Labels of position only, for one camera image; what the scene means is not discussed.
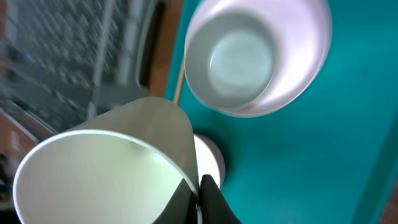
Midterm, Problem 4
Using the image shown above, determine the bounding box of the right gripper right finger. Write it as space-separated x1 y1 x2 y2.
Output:
200 174 241 224

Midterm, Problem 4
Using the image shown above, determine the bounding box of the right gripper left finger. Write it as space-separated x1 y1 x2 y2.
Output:
154 179 197 224

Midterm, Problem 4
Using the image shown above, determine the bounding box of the white paper cup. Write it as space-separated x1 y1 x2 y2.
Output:
12 97 199 223

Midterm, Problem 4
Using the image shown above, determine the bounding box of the grey bowl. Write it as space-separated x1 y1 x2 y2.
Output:
184 0 332 117

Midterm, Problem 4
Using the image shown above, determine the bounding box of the grey dishwasher rack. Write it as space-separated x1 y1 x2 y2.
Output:
1 0 167 138

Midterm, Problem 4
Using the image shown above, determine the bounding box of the small pink plate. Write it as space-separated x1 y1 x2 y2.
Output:
194 134 226 189

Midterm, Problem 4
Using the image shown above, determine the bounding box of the wooden chopstick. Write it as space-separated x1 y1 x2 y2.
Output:
173 59 185 105

